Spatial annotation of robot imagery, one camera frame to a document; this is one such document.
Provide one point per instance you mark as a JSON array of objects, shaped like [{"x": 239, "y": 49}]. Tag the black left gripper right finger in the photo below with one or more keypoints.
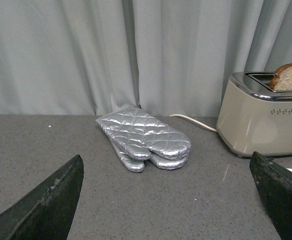
[{"x": 274, "y": 186}]

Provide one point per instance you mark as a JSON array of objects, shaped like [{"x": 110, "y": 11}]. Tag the beige two-slot toaster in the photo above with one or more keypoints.
[{"x": 254, "y": 118}]

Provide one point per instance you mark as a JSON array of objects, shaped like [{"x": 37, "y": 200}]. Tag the lower silver quilted oven mitt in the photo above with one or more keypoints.
[{"x": 137, "y": 166}]

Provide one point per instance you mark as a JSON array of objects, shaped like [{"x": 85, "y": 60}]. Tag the upper silver quilted oven mitt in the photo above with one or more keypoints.
[{"x": 141, "y": 135}]

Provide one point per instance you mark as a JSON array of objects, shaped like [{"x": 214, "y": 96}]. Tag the grey pleated curtain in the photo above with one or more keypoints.
[{"x": 91, "y": 57}]

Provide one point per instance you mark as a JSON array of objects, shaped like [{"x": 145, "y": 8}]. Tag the silver quilted oven mitt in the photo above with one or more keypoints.
[
  {"x": 141, "y": 135},
  {"x": 137, "y": 166}
]

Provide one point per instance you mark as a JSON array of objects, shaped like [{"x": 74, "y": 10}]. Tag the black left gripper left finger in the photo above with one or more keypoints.
[{"x": 47, "y": 211}]

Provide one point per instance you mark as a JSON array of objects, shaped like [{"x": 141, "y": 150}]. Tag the brown bread slice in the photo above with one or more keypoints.
[{"x": 282, "y": 80}]

